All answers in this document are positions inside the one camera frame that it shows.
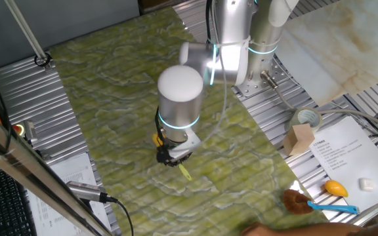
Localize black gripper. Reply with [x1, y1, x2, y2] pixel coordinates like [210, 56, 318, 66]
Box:
[156, 141, 193, 167]

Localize yellow sponge brush green handle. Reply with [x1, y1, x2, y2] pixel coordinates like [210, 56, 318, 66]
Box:
[152, 132, 193, 182]

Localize brown brush blue handle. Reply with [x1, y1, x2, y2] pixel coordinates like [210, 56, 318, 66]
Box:
[282, 189, 361, 216]

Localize green marble pattern mat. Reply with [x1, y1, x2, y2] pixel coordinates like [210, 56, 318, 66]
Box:
[49, 5, 330, 236]

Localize printed table paper sheet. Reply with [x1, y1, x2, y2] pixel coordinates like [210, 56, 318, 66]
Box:
[28, 152, 111, 236]

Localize beige tape roll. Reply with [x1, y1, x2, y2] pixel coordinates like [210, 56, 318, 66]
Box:
[285, 106, 324, 134]

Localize wooden block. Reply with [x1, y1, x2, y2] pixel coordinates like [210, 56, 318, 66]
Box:
[281, 123, 316, 157]

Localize emergency stop button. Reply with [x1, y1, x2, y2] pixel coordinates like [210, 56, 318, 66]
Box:
[12, 123, 28, 138]

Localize yellow toy mango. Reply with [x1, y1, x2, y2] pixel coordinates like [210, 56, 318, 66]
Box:
[324, 179, 349, 198]

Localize white instruction paper sheet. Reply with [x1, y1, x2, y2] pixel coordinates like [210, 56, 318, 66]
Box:
[308, 116, 378, 206]

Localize black keyboard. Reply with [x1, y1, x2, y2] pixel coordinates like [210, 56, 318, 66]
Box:
[0, 157, 37, 236]

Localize small white case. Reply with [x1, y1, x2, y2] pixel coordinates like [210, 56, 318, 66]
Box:
[358, 177, 376, 192]

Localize thin aluminium rod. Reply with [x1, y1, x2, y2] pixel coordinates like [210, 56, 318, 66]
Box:
[3, 0, 53, 69]

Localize white marble pattern board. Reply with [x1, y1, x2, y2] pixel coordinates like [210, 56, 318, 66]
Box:
[275, 0, 378, 108]

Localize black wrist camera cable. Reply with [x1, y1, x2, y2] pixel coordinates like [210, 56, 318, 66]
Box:
[154, 107, 164, 146]

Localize silver ribbed camera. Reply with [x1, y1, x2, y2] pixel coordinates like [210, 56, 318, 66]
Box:
[66, 180, 117, 203]

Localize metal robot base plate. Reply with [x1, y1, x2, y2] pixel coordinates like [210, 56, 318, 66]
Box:
[231, 54, 295, 98]

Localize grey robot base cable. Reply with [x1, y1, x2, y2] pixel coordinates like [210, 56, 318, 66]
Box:
[260, 70, 378, 145]

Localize metal frame bar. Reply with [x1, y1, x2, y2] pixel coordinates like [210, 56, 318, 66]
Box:
[0, 98, 114, 236]

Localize grey metal bracket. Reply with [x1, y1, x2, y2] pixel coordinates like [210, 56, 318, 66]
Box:
[23, 119, 39, 145]

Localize black cable ring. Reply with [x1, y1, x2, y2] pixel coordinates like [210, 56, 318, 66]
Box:
[33, 52, 53, 68]

